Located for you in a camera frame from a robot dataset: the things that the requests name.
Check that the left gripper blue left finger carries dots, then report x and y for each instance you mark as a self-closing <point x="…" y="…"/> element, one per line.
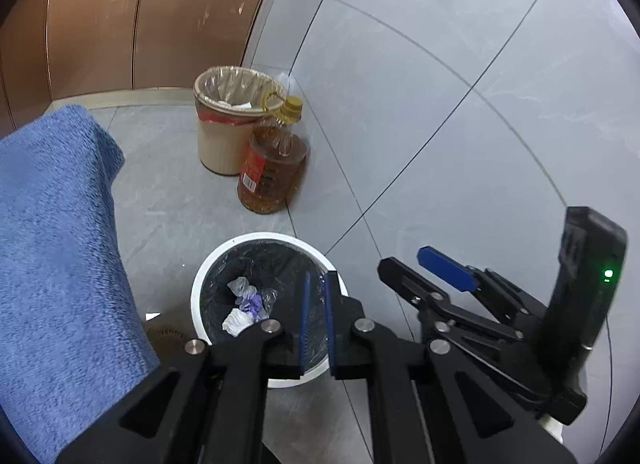
<point x="304" y="322"/>

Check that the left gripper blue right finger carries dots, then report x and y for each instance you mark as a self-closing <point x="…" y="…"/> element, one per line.
<point x="331" y="286"/>

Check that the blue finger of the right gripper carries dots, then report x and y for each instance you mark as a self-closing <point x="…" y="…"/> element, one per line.
<point x="447" y="269"/>

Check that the white trash bin black liner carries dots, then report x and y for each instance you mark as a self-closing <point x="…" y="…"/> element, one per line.
<point x="267" y="353"/>

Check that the beige trash bin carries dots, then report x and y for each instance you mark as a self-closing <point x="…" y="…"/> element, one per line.
<point x="229" y="100"/>

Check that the brown kitchen cabinets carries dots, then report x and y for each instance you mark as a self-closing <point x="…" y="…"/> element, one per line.
<point x="57" y="49"/>

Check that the crumpled white tissue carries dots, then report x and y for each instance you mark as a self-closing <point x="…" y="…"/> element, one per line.
<point x="237" y="321"/>

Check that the cooking oil bottle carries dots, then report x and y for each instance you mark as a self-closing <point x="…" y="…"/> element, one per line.
<point x="276" y="151"/>

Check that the blue terry towel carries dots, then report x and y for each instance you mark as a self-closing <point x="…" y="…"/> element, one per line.
<point x="72" y="343"/>

